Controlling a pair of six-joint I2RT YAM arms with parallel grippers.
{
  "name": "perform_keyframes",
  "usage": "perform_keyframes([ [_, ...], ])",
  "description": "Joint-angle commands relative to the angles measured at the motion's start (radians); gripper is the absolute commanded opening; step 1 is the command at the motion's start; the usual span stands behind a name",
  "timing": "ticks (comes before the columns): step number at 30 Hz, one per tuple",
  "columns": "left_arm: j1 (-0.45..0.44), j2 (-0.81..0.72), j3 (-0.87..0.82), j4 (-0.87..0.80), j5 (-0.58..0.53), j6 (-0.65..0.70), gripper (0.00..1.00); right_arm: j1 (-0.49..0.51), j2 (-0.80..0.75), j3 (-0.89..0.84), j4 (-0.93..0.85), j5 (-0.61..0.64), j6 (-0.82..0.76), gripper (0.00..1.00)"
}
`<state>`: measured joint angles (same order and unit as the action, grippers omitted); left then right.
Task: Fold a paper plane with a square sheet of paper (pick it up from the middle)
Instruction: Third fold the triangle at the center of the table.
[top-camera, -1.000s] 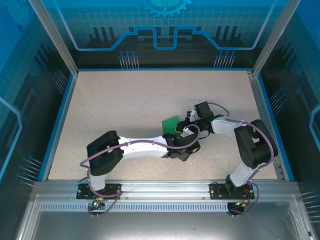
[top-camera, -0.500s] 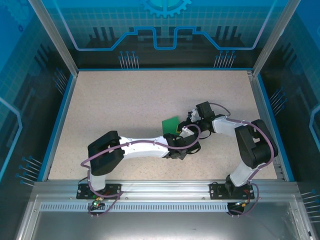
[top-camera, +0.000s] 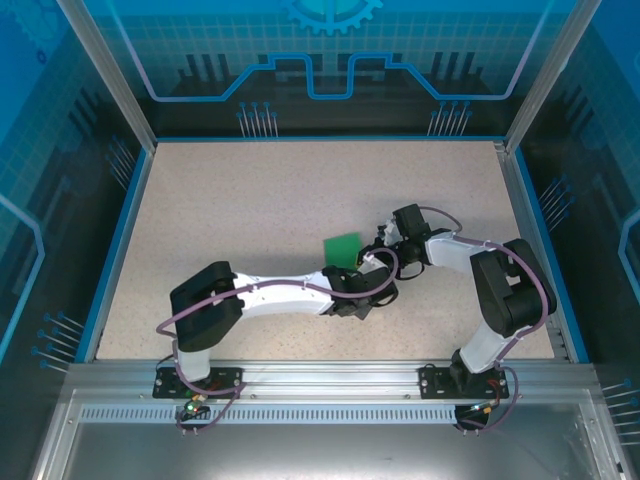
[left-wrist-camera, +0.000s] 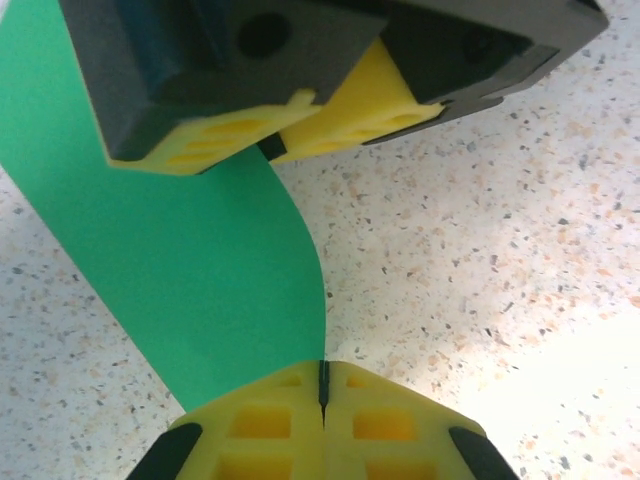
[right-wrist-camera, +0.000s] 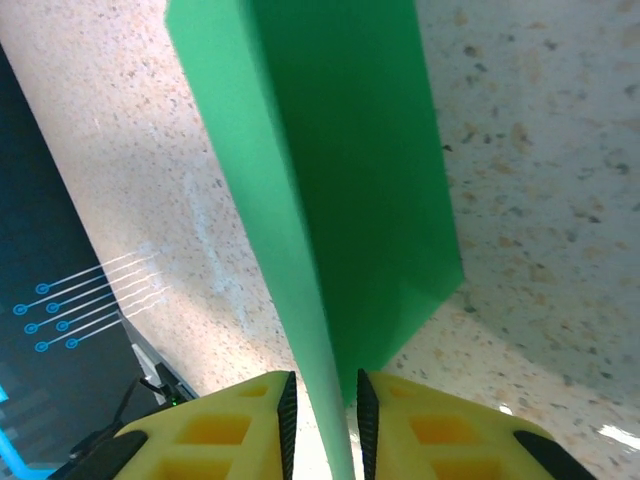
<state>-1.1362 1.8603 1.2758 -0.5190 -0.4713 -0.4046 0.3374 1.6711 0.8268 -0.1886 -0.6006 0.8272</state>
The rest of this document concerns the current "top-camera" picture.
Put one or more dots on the green square paper sheet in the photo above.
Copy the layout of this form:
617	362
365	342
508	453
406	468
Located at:
342	250

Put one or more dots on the silver metal tray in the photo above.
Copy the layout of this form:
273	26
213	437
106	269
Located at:
300	450

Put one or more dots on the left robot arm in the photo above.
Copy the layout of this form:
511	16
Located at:
280	297

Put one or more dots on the aluminium frame post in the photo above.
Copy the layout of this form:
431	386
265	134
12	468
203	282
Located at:
107	75
552	75

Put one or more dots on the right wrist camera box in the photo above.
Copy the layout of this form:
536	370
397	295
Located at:
389	231

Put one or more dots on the aluminium side rail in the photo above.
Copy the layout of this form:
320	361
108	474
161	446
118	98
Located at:
515	200

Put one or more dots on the aluminium mounting rail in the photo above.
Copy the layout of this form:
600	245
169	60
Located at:
330	377

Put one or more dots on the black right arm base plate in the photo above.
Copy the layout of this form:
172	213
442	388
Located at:
435	382

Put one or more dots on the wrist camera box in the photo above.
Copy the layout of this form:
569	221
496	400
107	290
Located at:
389	231
372	264

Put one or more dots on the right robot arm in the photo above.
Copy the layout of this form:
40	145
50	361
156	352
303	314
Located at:
510	295

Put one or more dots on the blue table edge strip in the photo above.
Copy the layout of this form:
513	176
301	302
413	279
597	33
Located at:
538	210
325	138
119	240

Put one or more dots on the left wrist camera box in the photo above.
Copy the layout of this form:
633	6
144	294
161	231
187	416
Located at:
372	264

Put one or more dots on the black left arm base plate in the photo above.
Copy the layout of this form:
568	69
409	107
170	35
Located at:
225	385

